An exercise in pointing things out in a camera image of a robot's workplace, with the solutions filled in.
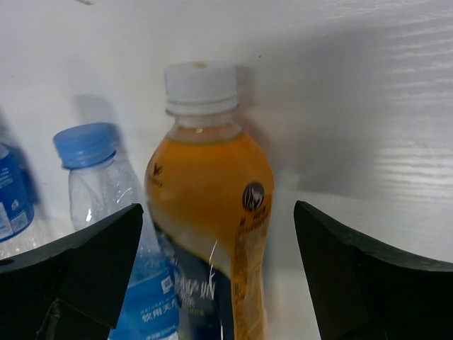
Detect orange juice bottle white cap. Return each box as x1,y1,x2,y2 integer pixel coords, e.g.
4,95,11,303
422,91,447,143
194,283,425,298
144,61,275,339

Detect clear bottle blue cap label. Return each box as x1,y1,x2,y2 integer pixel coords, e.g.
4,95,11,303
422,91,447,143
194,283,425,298
53,123,180,339

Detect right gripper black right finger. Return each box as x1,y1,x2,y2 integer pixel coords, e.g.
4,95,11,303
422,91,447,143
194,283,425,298
294,201,452,339

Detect clear bottle dark blue label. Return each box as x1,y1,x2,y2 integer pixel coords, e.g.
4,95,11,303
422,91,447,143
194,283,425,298
1,144,52,259

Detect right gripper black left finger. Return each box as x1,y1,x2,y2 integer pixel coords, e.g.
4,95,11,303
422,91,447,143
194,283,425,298
1,204,143,340

